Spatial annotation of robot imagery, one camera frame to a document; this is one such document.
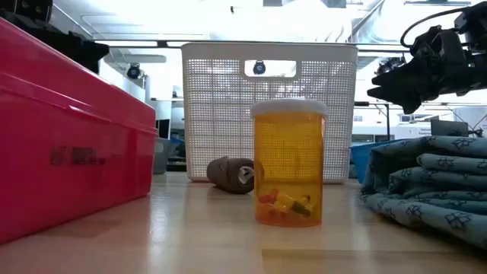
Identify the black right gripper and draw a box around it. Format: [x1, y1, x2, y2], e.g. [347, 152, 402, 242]
[367, 49, 487, 115]

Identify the blue patterned hospital gown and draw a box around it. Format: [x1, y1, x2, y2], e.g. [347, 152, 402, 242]
[359, 135, 487, 250]

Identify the orange pill bottle white cap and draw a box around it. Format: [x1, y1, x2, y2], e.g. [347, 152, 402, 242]
[250, 97, 329, 228]

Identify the brown bandage roll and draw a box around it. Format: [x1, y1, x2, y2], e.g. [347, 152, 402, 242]
[206, 155, 256, 195]

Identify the small blue plastic basket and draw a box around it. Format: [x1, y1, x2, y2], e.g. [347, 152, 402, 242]
[349, 139, 400, 184]

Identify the white perforated plastic basket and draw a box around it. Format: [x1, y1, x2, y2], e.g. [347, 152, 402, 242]
[180, 41, 359, 185]

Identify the grey plastic bin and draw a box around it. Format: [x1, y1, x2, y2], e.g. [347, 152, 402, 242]
[153, 137, 172, 175]

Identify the black track spotlight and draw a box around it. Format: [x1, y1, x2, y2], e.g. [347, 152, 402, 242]
[375, 56, 406, 75]

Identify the background table black leg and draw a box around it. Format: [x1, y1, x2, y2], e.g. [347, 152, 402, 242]
[353, 100, 393, 142]

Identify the dark background monitor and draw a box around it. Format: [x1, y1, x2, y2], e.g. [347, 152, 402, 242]
[431, 119, 469, 138]

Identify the red first aid kit case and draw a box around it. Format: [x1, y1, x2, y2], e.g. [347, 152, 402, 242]
[0, 17, 159, 244]

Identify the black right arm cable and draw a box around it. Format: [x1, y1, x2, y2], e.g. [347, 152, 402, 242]
[399, 6, 469, 49]

